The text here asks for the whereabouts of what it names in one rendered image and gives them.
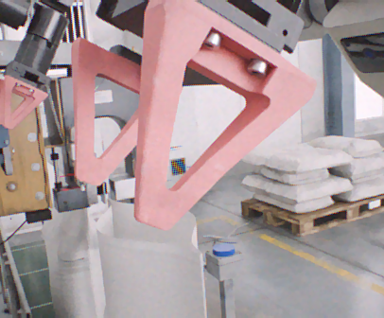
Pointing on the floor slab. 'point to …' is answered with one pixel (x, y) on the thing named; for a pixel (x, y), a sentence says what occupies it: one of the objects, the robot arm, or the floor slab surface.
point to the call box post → (227, 298)
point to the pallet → (304, 221)
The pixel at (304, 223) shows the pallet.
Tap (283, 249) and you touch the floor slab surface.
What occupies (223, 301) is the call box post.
